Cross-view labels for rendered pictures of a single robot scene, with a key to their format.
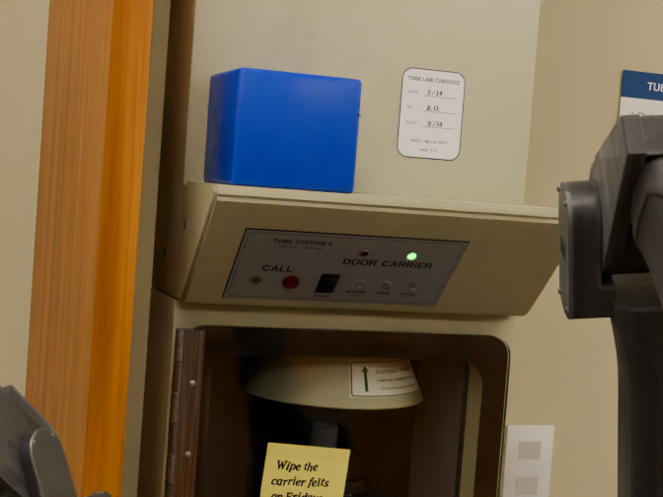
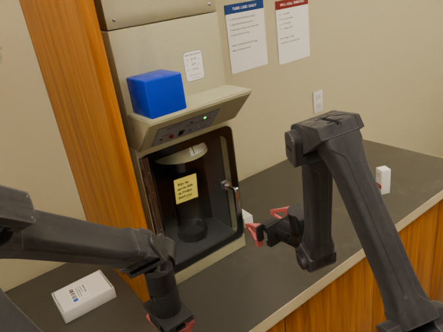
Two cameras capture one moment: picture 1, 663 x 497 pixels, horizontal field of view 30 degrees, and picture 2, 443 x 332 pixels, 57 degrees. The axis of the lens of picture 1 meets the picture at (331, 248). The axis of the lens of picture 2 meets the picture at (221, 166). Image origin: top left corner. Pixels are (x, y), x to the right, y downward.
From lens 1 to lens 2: 0.32 m
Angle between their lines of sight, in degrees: 26
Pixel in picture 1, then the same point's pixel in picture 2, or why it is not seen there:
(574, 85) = not seen: hidden behind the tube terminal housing
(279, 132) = (161, 98)
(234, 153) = (149, 109)
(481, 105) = (207, 56)
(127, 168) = (118, 124)
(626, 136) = (320, 136)
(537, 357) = not seen: hidden behind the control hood
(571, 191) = (292, 136)
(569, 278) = (295, 159)
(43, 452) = (154, 241)
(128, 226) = (124, 142)
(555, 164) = not seen: hidden behind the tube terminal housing
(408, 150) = (190, 79)
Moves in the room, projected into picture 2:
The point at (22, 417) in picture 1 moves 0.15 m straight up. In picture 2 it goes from (145, 234) to (127, 160)
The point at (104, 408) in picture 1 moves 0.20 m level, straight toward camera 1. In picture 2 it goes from (133, 196) to (161, 232)
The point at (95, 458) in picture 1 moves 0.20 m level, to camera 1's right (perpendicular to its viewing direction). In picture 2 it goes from (134, 210) to (211, 190)
